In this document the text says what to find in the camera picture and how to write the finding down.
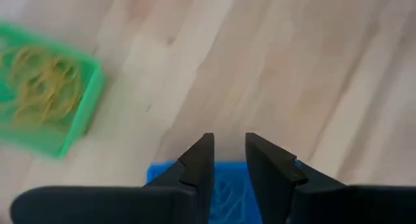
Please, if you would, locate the yellow rubber band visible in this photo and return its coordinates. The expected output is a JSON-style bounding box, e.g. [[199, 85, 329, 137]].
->
[[6, 47, 84, 101], [0, 45, 36, 88], [6, 77, 79, 127]]

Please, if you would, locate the green plastic basket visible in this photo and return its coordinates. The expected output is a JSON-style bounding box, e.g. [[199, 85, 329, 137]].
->
[[0, 19, 107, 160]]

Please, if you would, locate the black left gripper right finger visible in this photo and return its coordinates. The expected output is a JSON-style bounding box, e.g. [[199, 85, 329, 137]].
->
[[245, 132, 416, 224]]

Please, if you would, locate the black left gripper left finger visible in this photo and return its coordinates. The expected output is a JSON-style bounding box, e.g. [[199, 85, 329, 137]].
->
[[9, 132, 216, 224]]

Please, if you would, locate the blue plastic basket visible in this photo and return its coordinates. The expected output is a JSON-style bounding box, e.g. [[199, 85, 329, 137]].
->
[[145, 160, 265, 224]]

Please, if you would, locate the teal rubber band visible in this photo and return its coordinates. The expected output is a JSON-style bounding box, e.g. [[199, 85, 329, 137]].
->
[[216, 181, 241, 215], [224, 191, 253, 224]]

